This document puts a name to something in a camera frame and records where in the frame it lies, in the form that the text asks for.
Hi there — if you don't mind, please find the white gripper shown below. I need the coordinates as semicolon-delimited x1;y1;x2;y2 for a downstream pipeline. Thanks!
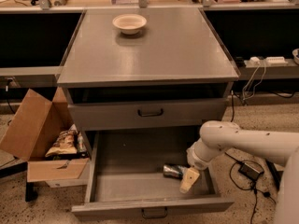
179;140;219;193

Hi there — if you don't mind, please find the silver blue redbull can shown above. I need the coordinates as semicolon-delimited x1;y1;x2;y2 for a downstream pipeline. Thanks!
163;163;187;179

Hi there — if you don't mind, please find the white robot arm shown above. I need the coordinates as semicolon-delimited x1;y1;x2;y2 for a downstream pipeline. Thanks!
180;120;299;224

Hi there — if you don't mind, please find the open grey lower drawer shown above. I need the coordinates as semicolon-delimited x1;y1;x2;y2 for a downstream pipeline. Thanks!
72;127;234;221

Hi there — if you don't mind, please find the closed grey upper drawer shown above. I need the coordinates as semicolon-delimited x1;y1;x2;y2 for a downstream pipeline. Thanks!
68;98;226;131

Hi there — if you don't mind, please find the grey drawer cabinet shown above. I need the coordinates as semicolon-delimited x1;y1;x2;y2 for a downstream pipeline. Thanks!
56;7;240;221

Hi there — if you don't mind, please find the black power adapter brick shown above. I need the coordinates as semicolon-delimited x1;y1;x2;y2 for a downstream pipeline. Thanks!
238;163;263;181

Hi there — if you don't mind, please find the small bottle in box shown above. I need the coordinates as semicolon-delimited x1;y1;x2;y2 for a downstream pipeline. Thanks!
77;133;87;153

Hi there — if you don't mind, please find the snack chip bag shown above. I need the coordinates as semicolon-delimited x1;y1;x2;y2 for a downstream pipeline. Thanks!
45;130;77;157

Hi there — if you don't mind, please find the white power strip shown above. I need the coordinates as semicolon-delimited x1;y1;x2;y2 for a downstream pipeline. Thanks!
249;56;288;67

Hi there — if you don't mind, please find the white ceramic bowl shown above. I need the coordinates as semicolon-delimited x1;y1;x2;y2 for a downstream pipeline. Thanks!
112;14;147;35

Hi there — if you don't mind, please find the brown cardboard box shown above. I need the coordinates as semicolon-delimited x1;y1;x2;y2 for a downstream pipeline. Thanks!
0;88;90;188

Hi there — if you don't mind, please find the black power cable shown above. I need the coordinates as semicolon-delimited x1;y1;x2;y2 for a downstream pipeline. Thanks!
223;91;282;224

